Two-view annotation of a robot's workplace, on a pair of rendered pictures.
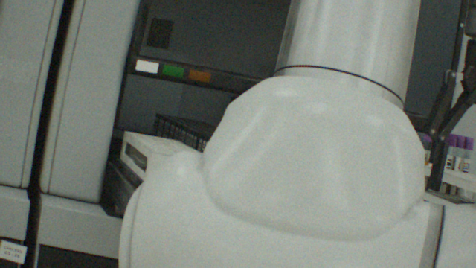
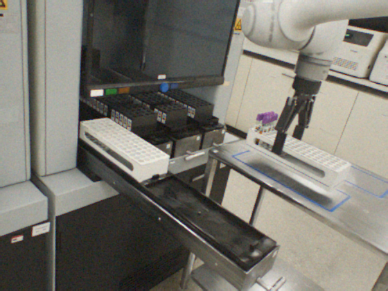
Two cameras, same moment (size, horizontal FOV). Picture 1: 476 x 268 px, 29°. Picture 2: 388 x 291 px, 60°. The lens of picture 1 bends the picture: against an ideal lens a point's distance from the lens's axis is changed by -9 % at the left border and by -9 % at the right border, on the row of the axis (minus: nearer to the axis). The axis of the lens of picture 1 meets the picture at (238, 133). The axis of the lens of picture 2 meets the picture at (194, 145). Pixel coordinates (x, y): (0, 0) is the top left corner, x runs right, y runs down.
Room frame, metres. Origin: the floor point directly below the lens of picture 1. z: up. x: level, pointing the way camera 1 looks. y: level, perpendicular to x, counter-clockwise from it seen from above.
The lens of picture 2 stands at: (0.73, 0.44, 1.27)
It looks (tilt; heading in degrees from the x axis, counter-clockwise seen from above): 24 degrees down; 324
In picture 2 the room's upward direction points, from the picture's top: 11 degrees clockwise
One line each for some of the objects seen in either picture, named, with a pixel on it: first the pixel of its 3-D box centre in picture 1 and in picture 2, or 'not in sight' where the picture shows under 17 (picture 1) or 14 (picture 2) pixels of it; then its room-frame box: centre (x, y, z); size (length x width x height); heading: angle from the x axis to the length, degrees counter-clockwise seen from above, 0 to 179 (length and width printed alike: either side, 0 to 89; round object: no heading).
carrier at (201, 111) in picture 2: not in sight; (202, 112); (1.75, -0.31, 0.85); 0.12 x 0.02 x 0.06; 105
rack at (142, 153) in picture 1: (163, 165); (121, 147); (1.54, 0.10, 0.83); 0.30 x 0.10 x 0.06; 16
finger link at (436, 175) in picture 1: (438, 166); (279, 142); (1.32, -0.29, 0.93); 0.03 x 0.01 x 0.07; 14
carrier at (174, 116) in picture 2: not in sight; (174, 117); (1.71, -0.16, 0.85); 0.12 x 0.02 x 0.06; 105
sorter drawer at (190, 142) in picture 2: not in sight; (134, 113); (1.94, -0.10, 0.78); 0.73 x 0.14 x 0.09; 16
